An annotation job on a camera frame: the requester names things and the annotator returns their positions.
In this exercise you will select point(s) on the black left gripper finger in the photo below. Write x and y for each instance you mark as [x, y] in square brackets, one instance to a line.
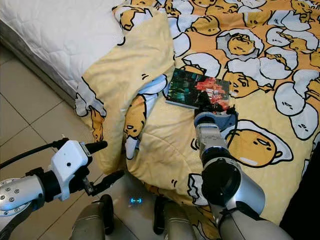
[97, 147]
[112, 178]

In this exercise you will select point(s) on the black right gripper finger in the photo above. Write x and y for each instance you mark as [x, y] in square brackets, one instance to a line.
[208, 97]

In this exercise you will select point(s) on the dark book with red cover art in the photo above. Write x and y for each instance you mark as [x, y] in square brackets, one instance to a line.
[185, 87]

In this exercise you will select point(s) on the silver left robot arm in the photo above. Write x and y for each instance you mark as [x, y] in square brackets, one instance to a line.
[20, 200]

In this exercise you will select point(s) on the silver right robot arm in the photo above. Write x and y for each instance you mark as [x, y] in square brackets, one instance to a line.
[230, 185]

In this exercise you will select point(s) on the left robot leg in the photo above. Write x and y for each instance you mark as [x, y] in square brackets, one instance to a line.
[92, 222]

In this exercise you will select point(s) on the robot leg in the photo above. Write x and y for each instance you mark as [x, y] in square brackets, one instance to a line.
[92, 222]
[180, 225]

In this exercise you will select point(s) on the right robot leg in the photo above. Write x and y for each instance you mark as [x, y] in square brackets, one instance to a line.
[180, 225]

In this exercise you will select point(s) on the white quilted mattress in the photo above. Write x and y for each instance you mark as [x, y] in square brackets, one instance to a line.
[60, 30]

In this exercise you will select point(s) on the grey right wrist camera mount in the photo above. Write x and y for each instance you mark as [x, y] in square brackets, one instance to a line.
[215, 119]

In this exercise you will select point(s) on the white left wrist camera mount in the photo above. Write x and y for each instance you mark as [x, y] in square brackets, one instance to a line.
[70, 162]

